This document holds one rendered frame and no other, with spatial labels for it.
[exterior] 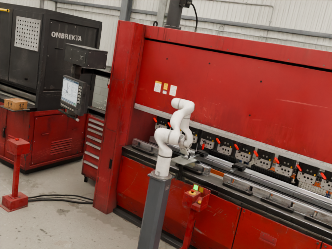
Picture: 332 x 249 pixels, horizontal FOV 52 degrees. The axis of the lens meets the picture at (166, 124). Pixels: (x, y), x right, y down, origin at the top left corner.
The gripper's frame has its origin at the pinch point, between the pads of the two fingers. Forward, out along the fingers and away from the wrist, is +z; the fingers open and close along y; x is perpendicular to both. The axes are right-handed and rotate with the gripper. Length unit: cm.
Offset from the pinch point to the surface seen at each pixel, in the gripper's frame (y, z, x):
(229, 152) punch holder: -45.6, -12.6, -14.3
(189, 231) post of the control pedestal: -35, 30, 61
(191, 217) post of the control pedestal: -34, 19, 52
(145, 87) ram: 71, -43, -41
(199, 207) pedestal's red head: -42, 4, 45
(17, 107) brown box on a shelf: 222, -37, 45
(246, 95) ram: -49, -57, -52
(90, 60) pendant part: 102, -98, -9
